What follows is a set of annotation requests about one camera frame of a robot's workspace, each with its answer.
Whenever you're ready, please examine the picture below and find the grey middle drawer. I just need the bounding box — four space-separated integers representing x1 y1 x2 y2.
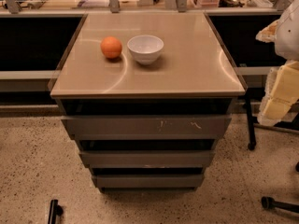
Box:
79 150 214 168

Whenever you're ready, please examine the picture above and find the grey drawer cabinet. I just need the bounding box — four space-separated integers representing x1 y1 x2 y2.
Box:
47 10 249 194

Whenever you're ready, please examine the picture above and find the grey drawer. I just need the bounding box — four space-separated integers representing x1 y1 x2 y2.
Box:
79 150 214 168
92 175 204 189
62 115 231 140

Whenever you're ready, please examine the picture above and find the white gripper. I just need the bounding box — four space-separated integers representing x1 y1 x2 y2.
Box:
256 21 299 127

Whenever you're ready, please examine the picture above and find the grey bottom drawer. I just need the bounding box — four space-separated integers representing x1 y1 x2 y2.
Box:
92 175 204 189

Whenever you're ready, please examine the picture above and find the black stand leg with caster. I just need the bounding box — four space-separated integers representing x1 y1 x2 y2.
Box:
243 94 299 150

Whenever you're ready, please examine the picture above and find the grey top drawer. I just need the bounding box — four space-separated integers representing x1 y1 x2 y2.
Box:
62 115 231 140

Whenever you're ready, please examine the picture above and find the black caster leg right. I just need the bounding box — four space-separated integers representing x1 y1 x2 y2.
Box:
261 196 299 213

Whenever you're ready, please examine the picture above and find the orange fruit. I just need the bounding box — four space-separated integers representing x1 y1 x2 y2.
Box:
100 36 122 59

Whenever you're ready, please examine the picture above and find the white bowl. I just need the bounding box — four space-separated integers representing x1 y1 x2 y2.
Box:
127 35 164 65

